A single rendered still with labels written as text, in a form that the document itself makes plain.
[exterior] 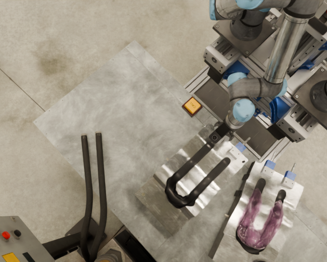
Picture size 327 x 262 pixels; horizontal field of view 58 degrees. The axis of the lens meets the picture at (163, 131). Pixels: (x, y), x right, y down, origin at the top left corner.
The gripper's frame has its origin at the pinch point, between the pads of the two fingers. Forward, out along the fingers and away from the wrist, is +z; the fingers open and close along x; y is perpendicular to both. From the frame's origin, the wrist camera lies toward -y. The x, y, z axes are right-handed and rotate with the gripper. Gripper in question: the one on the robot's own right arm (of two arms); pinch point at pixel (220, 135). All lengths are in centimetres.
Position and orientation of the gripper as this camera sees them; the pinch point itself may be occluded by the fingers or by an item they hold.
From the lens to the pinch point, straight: 144.1
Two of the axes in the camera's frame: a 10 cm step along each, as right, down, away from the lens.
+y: 7.2, -6.6, 2.1
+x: -6.9, -7.0, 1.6
